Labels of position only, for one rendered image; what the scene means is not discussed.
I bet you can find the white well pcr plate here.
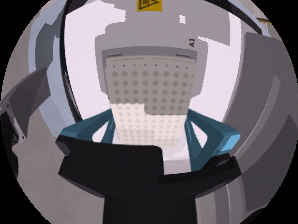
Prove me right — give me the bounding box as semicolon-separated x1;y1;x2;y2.
105;55;197;149

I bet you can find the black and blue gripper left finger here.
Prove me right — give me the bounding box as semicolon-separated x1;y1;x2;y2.
59;108;116;143

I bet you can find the white real-time pcr cycler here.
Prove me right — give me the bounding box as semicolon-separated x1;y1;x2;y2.
60;0;298;224

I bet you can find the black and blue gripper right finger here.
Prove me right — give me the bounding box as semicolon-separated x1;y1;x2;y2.
184;108;240;172

